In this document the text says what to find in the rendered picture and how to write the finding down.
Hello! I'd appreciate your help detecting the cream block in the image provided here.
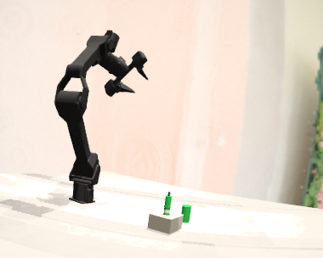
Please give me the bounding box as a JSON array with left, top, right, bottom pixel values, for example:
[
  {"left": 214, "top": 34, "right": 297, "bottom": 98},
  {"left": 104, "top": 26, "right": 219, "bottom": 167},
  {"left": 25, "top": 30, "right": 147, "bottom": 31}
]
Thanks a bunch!
[{"left": 147, "top": 210, "right": 184, "bottom": 234}]

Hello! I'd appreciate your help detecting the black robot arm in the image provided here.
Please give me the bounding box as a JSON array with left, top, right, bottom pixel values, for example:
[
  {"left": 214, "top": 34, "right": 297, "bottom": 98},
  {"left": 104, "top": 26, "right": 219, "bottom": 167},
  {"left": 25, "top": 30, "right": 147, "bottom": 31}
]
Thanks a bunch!
[{"left": 54, "top": 30, "right": 120, "bottom": 204}]

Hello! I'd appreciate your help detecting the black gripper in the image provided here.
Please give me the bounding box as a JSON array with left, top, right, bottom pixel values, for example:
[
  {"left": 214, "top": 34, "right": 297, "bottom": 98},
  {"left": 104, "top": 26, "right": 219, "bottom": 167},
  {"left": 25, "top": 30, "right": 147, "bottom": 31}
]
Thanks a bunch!
[{"left": 105, "top": 50, "right": 149, "bottom": 98}]

